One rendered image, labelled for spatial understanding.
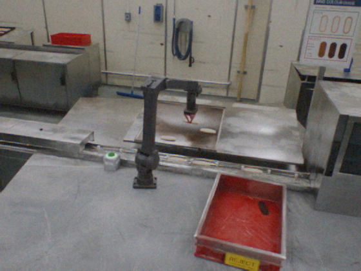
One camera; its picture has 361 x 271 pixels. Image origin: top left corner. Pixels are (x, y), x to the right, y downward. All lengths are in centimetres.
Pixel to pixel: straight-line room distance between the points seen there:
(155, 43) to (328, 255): 463
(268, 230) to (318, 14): 149
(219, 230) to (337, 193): 56
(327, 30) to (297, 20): 259
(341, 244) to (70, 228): 111
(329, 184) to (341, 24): 120
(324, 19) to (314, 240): 146
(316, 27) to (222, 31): 303
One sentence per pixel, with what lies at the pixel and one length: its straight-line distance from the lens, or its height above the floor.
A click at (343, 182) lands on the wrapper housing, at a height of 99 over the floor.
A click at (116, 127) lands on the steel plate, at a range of 226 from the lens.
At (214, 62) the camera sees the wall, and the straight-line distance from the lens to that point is 535.
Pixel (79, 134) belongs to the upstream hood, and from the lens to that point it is 195.
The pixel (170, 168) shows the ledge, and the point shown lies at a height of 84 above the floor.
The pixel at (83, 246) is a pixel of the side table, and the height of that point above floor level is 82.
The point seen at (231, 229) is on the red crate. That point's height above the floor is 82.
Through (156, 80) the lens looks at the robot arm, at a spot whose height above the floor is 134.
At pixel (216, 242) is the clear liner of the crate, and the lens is 118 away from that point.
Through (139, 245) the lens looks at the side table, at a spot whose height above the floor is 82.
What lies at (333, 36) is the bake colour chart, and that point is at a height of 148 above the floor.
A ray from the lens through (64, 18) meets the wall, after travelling 613.
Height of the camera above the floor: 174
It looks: 25 degrees down
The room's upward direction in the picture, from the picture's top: 2 degrees clockwise
